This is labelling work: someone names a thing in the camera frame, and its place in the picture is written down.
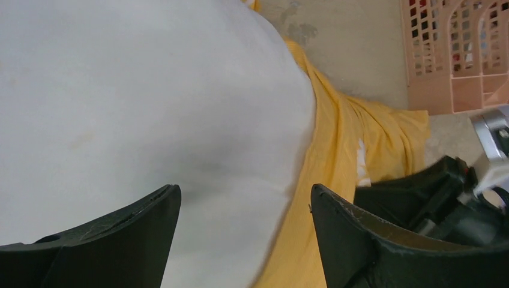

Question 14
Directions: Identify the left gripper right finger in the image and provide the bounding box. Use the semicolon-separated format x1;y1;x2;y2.
311;184;508;287

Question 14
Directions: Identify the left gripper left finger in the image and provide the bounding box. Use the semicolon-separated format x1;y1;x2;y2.
1;185;181;287

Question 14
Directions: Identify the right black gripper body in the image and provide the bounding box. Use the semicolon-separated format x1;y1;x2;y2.
354;156;508;247

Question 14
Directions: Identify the orange Mickey Mouse pillowcase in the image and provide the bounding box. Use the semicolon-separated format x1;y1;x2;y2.
242;0;432;288

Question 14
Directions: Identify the white pillow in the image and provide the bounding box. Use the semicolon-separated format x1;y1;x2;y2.
1;1;316;287

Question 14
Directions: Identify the peach plastic file organizer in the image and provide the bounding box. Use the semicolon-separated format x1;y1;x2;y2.
400;0;508;115

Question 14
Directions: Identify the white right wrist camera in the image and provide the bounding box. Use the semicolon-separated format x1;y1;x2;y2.
470;105;508;209

